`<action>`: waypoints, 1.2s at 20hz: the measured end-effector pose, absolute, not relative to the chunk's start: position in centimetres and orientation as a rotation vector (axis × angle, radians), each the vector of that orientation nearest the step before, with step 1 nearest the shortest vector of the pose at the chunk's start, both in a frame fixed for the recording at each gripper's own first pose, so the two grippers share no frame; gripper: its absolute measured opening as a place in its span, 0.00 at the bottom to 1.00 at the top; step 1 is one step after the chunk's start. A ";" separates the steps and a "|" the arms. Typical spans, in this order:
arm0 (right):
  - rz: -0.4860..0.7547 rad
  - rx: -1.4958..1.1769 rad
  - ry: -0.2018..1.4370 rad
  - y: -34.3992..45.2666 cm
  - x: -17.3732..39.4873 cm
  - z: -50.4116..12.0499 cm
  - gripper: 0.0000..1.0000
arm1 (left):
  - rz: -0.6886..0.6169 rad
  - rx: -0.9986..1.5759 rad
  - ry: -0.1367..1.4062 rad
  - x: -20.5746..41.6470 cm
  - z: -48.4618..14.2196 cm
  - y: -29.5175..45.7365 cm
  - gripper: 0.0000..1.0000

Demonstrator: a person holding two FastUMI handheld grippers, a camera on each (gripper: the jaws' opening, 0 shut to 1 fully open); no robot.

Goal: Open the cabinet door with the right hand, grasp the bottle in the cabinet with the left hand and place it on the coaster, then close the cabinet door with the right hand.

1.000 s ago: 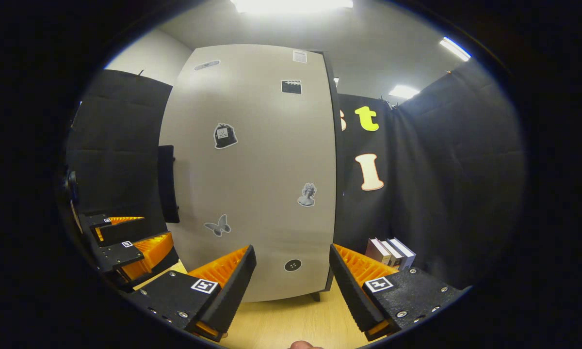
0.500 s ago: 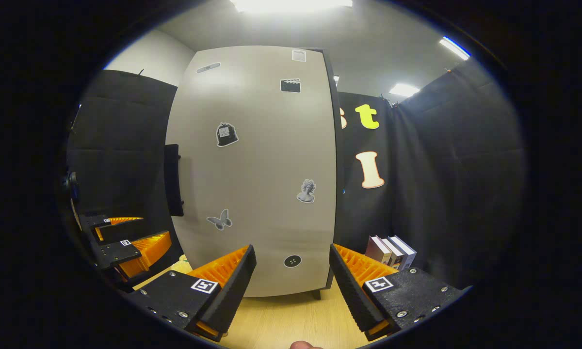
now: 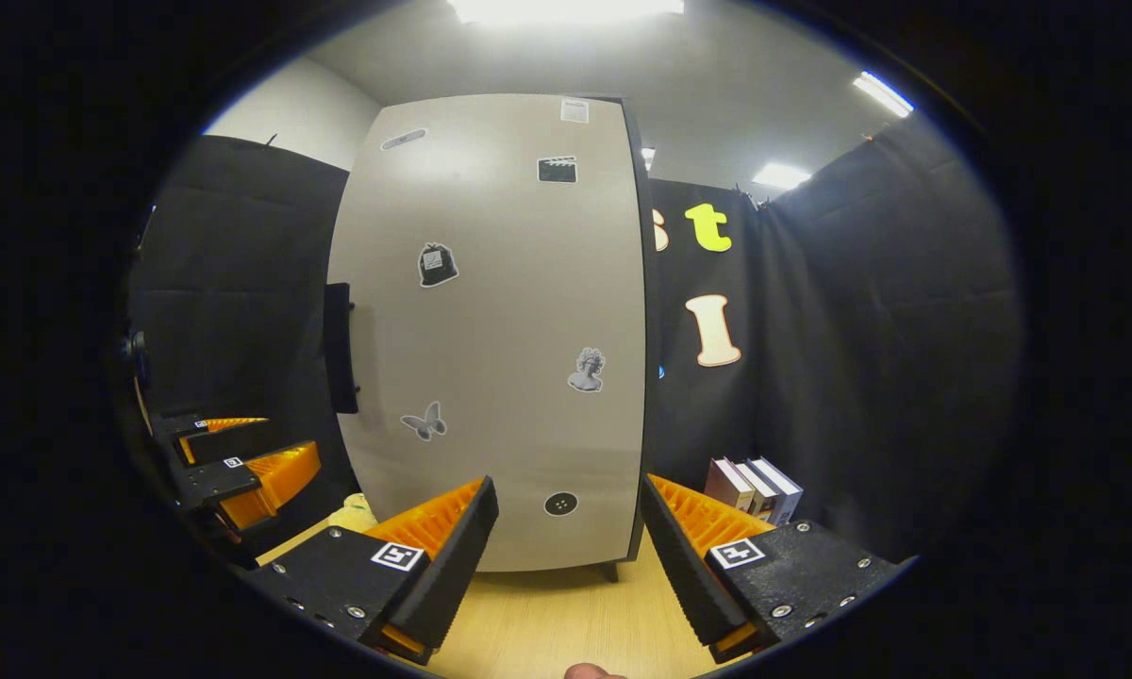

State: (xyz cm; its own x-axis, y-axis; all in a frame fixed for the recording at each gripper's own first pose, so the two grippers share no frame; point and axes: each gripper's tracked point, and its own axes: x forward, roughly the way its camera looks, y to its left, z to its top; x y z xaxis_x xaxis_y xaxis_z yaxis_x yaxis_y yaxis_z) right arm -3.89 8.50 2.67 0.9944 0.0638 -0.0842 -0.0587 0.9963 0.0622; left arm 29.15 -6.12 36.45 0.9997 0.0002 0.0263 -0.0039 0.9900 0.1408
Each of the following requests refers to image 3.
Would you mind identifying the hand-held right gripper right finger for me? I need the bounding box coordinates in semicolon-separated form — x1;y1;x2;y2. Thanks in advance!
640;473;907;664

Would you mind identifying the dark grey cabinet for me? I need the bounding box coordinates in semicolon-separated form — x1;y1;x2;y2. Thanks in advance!
321;92;663;583

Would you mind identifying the yellow plush toy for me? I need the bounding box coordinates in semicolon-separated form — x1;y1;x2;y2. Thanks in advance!
325;492;378;534

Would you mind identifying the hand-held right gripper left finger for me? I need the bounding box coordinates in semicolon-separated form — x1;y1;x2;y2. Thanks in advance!
245;476;500;666

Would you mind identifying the blue grey spine book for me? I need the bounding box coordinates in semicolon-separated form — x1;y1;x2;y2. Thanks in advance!
748;456;805;527

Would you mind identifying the white black spine book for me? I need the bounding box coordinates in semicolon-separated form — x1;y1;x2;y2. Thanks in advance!
734;460;780;522

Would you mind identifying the black backdrop cloth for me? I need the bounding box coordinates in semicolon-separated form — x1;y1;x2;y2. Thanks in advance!
123;113;1024;567

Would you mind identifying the black door handle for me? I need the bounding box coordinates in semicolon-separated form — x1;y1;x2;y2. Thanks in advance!
324;281;359;416

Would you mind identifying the purple spine book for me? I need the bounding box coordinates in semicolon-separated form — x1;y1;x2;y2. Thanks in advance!
704;456;756;515

